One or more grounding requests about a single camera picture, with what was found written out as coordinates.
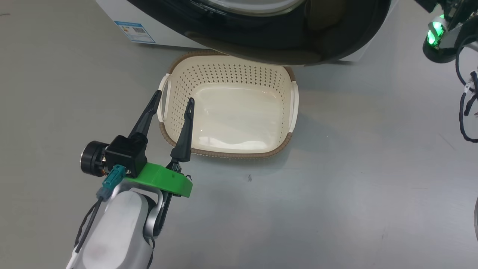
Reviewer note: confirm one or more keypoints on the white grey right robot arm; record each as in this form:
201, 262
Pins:
440, 54

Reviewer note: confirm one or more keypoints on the white washing machine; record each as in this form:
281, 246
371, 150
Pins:
108, 9

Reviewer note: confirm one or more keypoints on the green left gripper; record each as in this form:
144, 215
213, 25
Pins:
168, 181

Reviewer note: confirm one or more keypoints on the blue energy label sticker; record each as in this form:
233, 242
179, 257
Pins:
134, 33

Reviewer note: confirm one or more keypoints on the black glass washing machine door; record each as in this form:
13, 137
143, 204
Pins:
280, 41

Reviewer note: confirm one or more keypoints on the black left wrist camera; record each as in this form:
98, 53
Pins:
125, 155

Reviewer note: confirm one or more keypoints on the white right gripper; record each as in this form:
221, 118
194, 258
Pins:
435, 30

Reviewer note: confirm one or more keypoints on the cream perforated laundry basket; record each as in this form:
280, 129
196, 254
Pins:
239, 112

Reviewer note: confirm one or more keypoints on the black round left gripper motor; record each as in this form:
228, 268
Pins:
89, 158

